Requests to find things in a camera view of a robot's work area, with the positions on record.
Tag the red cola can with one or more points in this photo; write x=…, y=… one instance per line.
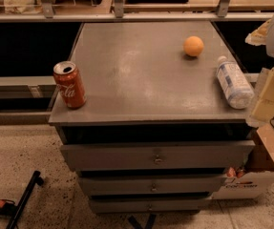
x=69, y=84

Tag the middle grey drawer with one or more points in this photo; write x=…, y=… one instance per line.
x=143, y=185

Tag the white cardboard box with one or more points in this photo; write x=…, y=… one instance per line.
x=257, y=174

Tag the orange ball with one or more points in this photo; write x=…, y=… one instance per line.
x=193, y=46

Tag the clear blue-label plastic bottle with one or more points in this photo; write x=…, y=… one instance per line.
x=235, y=86

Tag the grey drawer cabinet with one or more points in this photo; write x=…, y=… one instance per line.
x=142, y=87

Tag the top grey drawer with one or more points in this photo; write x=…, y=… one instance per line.
x=151, y=156

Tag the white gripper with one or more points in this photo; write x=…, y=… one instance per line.
x=262, y=110

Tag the grey drawer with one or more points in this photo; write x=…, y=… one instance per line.
x=100, y=206
x=151, y=156
x=143, y=185

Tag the bottom grey drawer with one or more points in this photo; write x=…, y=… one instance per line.
x=100, y=206

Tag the metal shelf frame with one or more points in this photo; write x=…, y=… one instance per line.
x=122, y=10

